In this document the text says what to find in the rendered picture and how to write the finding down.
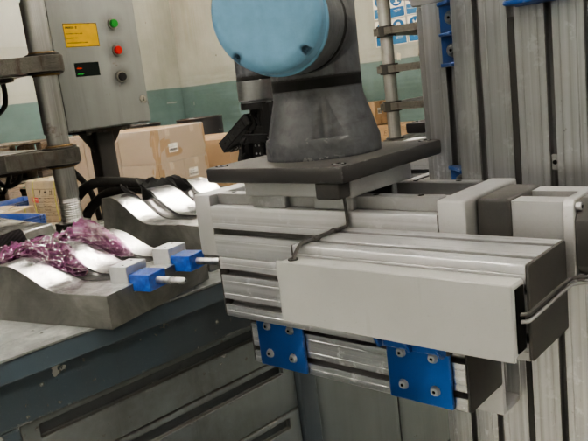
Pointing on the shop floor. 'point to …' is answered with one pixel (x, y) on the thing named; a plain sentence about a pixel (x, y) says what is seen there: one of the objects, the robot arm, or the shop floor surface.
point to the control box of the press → (98, 75)
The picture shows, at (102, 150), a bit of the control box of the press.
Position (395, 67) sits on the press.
